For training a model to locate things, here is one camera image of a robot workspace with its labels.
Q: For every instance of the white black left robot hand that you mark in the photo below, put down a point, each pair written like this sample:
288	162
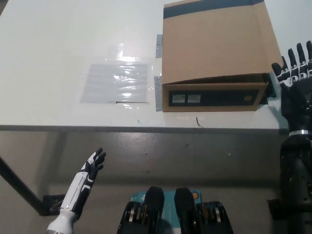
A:
78	190

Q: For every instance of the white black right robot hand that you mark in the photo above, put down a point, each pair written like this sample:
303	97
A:
296	102

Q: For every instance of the brown cardboard storage box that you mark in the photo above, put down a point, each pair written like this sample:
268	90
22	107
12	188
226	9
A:
212	48

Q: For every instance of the black floor tape patch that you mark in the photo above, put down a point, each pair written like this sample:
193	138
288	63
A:
51	204
274	209

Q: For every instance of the black diagonal table leg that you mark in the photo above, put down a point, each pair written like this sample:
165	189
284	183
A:
22	182

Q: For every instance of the transparent plastic film sheet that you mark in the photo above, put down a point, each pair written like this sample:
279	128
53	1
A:
114	83

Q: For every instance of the short grey tape strip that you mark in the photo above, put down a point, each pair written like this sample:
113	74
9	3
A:
159	46

